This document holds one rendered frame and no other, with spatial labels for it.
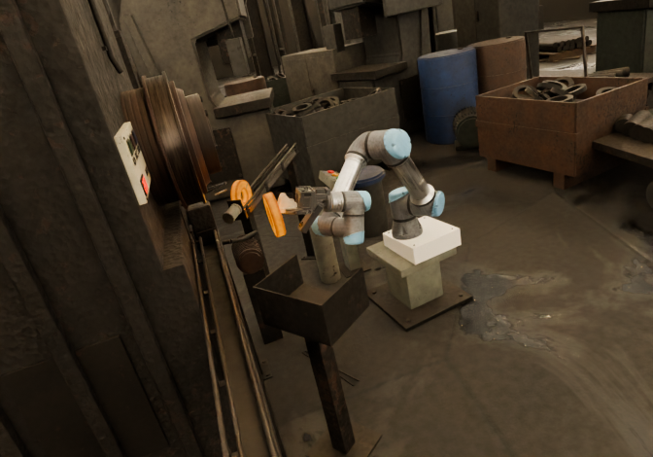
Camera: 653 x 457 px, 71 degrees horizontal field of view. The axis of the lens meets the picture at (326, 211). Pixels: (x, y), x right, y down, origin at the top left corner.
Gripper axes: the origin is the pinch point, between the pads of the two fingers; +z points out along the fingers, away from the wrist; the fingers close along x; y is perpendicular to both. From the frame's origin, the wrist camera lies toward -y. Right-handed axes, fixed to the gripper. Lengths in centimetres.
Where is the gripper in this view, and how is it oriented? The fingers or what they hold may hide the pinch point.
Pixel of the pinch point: (273, 209)
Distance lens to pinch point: 157.4
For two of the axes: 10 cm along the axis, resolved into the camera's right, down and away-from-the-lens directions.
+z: -9.5, 0.4, -3.2
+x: 3.1, 3.3, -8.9
